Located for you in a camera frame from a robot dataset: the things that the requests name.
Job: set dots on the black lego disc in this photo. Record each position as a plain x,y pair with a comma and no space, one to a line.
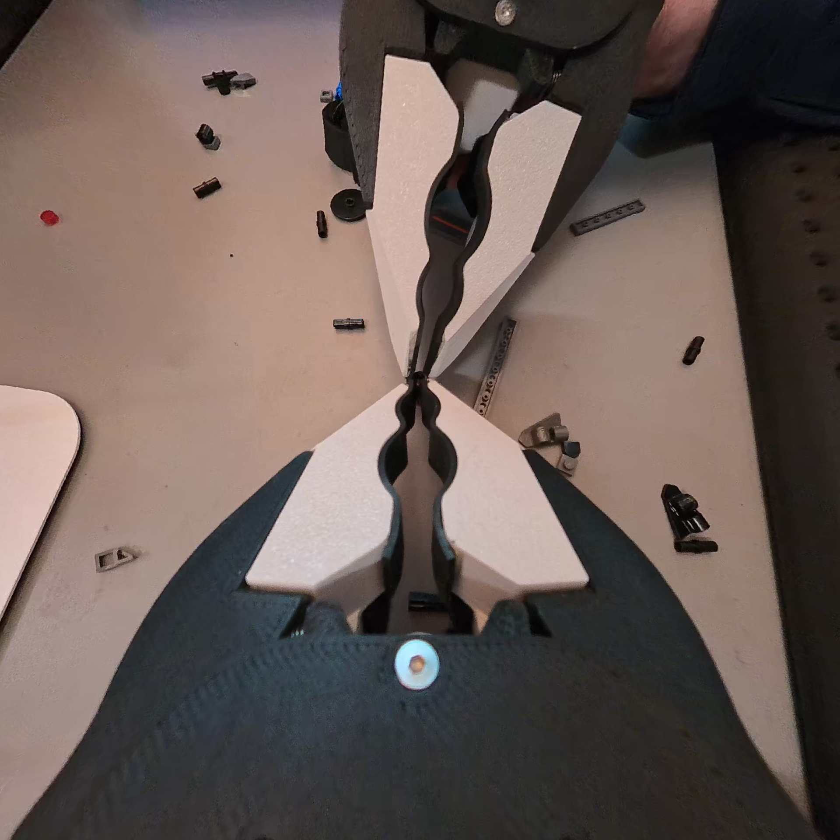
348,205

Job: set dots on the small grey lego slope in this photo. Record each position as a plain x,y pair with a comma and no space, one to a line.
244,81

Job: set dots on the small grey lego bracket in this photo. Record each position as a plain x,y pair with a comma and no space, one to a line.
115,559

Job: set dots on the grey lego tile red stripe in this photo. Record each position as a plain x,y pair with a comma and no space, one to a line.
454,223

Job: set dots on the red round lego stud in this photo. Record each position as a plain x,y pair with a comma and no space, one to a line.
49,217

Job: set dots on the black double lego pin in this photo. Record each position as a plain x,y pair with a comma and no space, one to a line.
220,80

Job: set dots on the black lego connector assembly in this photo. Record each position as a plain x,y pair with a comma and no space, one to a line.
684,508

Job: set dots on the grey lego wedge piece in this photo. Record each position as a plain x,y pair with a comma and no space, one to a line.
541,433

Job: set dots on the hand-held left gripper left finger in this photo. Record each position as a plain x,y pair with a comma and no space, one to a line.
315,518

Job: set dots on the white book stand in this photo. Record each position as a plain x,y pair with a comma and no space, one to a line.
33,472

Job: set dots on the long black lego pin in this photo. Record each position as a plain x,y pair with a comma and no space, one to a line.
695,545

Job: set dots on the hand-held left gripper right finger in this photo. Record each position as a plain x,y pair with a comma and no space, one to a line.
512,518

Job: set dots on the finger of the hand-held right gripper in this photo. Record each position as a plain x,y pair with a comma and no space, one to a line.
525,197
407,170

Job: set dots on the dark grey flat lego beam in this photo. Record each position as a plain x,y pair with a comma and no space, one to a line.
607,218

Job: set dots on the person's right hand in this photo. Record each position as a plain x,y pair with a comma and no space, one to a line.
673,46

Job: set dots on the long grey studded lego plate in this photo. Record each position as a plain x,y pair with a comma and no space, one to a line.
495,367

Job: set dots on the person's right forearm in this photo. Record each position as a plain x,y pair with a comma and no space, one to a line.
768,65

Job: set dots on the black dimpled fabric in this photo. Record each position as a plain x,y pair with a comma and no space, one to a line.
787,459

